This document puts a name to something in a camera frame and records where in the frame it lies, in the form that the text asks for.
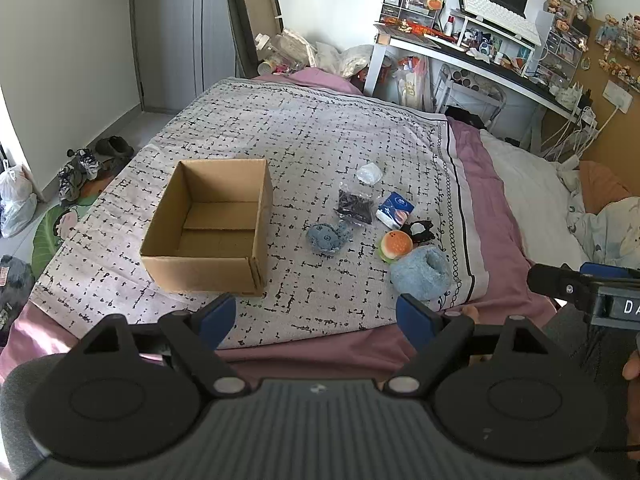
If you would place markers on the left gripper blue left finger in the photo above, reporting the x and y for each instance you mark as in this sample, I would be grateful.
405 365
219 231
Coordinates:
213 322

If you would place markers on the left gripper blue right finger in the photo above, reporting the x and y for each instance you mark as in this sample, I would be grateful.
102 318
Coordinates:
417 322

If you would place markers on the light blue fluffy slipper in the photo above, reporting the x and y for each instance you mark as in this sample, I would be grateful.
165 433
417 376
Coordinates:
424 273

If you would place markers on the hamburger plush toy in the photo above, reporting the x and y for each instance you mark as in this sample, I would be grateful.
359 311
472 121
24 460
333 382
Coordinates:
394 245

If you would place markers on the blue tissue pack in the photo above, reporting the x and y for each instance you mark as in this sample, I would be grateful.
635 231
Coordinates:
394 211

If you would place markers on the blue whale plush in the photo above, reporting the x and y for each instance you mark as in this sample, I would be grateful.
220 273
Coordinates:
328 238

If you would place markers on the bag of black items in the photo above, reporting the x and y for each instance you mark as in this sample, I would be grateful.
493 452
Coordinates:
354 205

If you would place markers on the white plastic bag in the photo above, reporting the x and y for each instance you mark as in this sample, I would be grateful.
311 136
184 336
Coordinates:
18 201
369 174

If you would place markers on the person's right hand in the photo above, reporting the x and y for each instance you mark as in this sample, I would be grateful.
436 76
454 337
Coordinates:
631 372

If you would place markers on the brown cardboard box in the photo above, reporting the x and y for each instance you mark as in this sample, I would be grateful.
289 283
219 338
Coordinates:
209 231

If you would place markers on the white duvet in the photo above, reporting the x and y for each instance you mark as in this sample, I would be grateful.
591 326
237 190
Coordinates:
539 202

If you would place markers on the black white patterned blanket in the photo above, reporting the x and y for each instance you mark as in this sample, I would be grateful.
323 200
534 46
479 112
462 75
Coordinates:
312 141

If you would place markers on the green cartoon floor mat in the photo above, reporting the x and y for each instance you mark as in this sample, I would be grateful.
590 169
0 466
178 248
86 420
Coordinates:
56 226

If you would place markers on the pink bed sheet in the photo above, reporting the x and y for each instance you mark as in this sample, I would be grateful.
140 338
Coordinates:
375 352

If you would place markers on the dark slippers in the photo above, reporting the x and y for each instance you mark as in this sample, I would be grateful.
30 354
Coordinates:
113 153

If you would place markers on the grey sneakers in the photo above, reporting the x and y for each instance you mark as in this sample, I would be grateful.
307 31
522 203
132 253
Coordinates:
82 166

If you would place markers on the white desk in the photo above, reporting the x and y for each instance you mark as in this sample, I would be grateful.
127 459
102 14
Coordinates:
434 50

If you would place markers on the white keyboard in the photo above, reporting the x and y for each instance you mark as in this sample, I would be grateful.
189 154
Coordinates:
503 17

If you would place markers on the grey wardrobe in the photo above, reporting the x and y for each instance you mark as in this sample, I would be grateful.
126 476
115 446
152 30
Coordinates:
181 48

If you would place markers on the leaning brown board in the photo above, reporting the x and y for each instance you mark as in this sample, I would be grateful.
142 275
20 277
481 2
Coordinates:
248 18

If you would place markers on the clear drawer organizer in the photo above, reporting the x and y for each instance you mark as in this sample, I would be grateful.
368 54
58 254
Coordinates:
423 12

